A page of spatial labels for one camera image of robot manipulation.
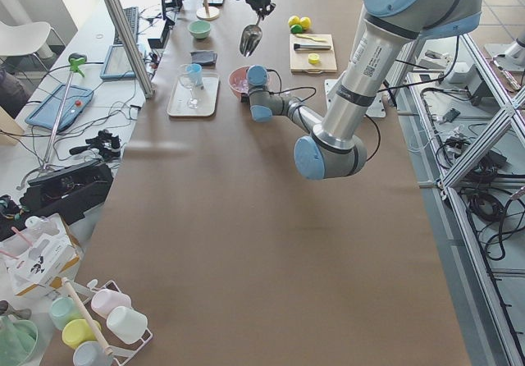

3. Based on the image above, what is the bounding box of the steel ice scoop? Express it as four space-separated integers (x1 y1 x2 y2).
240 17 263 57

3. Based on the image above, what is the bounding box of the pile of clear ice cubes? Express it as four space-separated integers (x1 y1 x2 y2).
231 75 249 94

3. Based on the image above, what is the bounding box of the light blue cup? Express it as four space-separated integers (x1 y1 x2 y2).
185 63 203 86

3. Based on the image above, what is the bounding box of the pink plastic cup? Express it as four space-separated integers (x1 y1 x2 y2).
90 288 131 318

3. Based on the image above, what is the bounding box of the white plastic cup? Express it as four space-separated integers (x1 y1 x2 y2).
106 306 148 345

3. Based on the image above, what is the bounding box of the green plastic cup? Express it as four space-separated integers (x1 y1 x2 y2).
48 296 82 331

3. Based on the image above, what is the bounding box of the yellow plastic cup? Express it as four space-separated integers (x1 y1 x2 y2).
62 318 97 350

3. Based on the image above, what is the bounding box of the grey plastic cup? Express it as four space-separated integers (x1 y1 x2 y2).
72 341 113 366

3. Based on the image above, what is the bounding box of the yellow lemon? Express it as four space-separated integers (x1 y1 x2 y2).
288 15 300 27
299 16 312 30

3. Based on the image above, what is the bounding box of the green lime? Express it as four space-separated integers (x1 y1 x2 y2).
290 24 304 34

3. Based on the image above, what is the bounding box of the wooden glass holder stand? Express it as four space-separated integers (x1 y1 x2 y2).
196 0 220 21

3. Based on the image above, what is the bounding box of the bamboo cutting board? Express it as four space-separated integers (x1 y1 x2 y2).
290 34 338 74

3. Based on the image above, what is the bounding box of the yellow plastic knife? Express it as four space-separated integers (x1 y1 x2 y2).
295 34 328 43

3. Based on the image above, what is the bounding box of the green ceramic bowl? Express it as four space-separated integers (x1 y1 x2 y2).
187 20 212 39

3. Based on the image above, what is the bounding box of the half lemon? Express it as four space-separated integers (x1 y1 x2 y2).
308 53 320 64

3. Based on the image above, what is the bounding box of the grey folded cloth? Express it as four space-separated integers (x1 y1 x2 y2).
190 50 217 66

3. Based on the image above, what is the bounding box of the pink bowl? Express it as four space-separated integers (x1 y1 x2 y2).
228 65 272 102

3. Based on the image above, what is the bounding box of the clear wine glass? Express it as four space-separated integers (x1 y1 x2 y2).
179 63 199 109

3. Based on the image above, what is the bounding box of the cream rabbit tray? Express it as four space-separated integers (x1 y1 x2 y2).
167 72 220 117

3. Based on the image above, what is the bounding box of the black keyboard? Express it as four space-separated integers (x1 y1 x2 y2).
123 7 139 42

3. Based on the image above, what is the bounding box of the blue teach pendant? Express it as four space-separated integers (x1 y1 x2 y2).
25 84 94 131
100 44 135 81

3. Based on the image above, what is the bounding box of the cardboard box with cups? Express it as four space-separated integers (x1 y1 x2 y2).
1 213 83 299

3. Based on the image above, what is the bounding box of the white wire cup rack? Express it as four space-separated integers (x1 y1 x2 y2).
57 277 153 365

